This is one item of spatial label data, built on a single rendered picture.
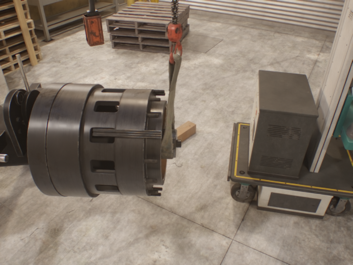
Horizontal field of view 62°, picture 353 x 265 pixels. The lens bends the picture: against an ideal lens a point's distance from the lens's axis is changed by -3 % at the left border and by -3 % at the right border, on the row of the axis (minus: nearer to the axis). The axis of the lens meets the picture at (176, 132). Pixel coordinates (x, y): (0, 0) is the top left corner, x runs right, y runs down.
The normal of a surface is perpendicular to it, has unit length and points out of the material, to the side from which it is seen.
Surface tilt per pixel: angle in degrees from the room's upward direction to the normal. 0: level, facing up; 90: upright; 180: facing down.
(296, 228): 0
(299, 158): 90
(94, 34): 90
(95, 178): 91
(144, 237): 0
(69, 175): 85
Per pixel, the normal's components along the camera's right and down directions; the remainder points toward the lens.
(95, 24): 0.47, 0.52
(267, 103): 0.00, -0.81
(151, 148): -0.05, 0.08
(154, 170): -0.06, 0.57
